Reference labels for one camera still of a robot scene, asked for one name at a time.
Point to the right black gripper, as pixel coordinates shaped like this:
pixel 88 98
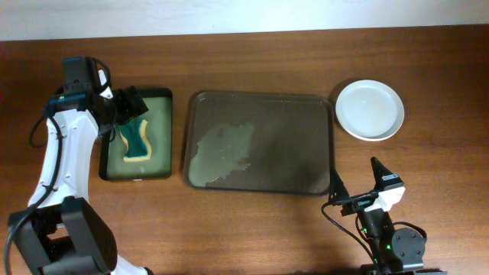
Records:
pixel 339 195

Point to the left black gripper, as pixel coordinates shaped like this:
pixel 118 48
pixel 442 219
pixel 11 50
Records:
pixel 131 111

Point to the green and yellow sponge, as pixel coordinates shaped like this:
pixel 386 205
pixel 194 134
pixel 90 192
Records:
pixel 133 135

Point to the white plate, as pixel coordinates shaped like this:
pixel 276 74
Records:
pixel 369 110

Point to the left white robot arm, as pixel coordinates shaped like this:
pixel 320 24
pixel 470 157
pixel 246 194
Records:
pixel 60 232

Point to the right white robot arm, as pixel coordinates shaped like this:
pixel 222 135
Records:
pixel 394 247

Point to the black tray of soapy water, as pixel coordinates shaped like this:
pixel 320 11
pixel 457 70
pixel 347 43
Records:
pixel 157 135

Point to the brown serving tray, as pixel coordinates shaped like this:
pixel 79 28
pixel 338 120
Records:
pixel 260 142

